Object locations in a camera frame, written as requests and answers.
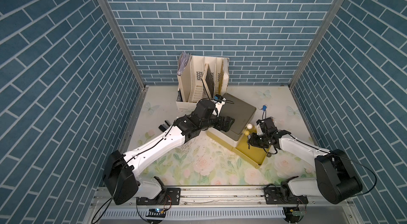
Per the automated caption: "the yellow bottom drawer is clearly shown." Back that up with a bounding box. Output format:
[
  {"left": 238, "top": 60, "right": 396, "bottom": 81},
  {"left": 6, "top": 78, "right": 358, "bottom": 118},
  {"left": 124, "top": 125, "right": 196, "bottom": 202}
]
[{"left": 232, "top": 128, "right": 267, "bottom": 169}]

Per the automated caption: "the olive drawer cabinet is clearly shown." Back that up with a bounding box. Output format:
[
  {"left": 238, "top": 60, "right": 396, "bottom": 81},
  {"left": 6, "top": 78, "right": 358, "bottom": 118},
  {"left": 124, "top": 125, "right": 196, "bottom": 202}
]
[{"left": 206, "top": 93, "right": 256, "bottom": 150}]

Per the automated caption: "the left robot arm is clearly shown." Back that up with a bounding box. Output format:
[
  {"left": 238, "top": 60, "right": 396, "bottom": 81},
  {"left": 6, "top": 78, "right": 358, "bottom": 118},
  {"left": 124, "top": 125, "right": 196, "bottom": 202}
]
[{"left": 102, "top": 95, "right": 235, "bottom": 205}]

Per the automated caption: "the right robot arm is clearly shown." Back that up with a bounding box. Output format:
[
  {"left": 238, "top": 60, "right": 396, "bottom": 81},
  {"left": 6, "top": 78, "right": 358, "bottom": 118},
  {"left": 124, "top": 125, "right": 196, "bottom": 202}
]
[{"left": 248, "top": 117, "right": 363, "bottom": 205}]

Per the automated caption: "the floral table mat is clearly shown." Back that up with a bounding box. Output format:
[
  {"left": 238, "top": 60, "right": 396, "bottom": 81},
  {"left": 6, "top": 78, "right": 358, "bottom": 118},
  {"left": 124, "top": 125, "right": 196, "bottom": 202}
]
[{"left": 128, "top": 86, "right": 315, "bottom": 185}]

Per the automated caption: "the white file organizer rack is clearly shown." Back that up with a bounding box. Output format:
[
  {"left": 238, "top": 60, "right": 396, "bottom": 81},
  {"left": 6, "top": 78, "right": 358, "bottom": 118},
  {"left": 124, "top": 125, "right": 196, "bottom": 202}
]
[{"left": 176, "top": 55, "right": 224, "bottom": 111}]

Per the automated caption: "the black object on mat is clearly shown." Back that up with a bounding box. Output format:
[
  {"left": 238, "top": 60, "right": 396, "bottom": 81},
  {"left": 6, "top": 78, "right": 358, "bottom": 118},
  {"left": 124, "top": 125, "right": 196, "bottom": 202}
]
[{"left": 159, "top": 120, "right": 171, "bottom": 132}]

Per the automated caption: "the purple paper folder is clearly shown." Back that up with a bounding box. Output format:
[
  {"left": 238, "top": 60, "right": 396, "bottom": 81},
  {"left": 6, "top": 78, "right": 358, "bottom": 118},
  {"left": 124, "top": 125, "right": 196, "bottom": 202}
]
[{"left": 177, "top": 51, "right": 191, "bottom": 76}]

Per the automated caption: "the right green circuit board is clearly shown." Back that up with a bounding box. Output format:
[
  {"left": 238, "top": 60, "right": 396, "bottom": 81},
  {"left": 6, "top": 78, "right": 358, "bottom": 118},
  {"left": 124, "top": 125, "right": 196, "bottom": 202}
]
[{"left": 283, "top": 208, "right": 306, "bottom": 224}]

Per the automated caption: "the green circuit board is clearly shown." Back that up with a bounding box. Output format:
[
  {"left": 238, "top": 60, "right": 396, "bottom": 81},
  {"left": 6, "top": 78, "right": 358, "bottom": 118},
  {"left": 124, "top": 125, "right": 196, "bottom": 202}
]
[
  {"left": 283, "top": 208, "right": 306, "bottom": 224},
  {"left": 146, "top": 208, "right": 166, "bottom": 219}
]

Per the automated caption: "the left green circuit board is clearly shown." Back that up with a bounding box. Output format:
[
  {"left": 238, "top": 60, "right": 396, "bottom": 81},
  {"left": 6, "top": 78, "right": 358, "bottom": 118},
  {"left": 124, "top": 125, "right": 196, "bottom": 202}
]
[{"left": 146, "top": 208, "right": 166, "bottom": 219}]

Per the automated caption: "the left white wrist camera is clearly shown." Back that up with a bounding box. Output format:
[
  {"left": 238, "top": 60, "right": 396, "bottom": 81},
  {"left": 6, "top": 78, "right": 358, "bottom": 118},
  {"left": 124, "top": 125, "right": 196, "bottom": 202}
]
[{"left": 213, "top": 94, "right": 226, "bottom": 116}]

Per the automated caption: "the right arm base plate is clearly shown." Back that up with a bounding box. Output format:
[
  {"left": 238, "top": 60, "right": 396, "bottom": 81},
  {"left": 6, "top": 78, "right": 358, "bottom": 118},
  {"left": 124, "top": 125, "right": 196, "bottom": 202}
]
[{"left": 263, "top": 185, "right": 308, "bottom": 205}]

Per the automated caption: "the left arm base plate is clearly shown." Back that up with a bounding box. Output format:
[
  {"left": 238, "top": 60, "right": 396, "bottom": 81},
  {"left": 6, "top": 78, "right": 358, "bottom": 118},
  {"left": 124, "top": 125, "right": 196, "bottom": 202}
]
[{"left": 137, "top": 188, "right": 181, "bottom": 206}]

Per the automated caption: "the aluminium mounting rail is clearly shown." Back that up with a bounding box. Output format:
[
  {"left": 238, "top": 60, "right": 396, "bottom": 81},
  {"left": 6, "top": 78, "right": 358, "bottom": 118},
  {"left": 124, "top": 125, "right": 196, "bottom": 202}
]
[{"left": 84, "top": 185, "right": 362, "bottom": 224}]

